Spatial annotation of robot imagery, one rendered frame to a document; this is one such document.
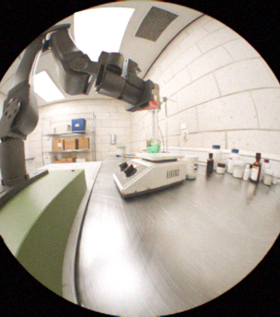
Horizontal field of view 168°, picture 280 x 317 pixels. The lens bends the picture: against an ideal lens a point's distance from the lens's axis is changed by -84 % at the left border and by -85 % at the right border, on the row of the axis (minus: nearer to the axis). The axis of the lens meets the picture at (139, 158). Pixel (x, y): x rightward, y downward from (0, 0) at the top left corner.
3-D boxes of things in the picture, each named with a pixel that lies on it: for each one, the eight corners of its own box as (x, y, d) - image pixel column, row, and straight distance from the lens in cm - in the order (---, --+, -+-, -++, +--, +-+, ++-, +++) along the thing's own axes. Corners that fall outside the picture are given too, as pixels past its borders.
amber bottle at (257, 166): (255, 179, 51) (258, 152, 50) (260, 182, 48) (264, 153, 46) (248, 179, 48) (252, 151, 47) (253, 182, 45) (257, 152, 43)
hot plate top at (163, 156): (153, 160, 21) (153, 156, 21) (134, 156, 32) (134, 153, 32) (185, 158, 29) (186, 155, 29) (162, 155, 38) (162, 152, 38)
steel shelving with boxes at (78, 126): (48, 190, 300) (43, 116, 296) (54, 184, 331) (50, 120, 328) (97, 189, 243) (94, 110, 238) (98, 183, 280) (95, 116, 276)
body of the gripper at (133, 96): (129, 95, 34) (110, 87, 31) (154, 82, 28) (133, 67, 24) (129, 112, 31) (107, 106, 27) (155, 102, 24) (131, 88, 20)
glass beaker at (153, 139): (141, 155, 30) (141, 130, 30) (151, 153, 34) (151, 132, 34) (158, 156, 26) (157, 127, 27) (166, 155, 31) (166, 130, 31)
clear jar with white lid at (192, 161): (185, 173, 41) (186, 155, 40) (198, 177, 39) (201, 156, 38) (178, 177, 36) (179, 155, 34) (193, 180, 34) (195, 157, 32)
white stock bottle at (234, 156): (238, 172, 58) (241, 149, 57) (238, 175, 52) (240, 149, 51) (228, 170, 59) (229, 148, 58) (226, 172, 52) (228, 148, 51)
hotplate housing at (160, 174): (123, 200, 20) (120, 163, 18) (112, 180, 32) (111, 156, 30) (189, 181, 33) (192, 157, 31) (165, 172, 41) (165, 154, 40)
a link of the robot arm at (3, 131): (36, 113, 26) (17, 116, 28) (23, 94, 19) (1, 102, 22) (34, 143, 24) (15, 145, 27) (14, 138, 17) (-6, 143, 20)
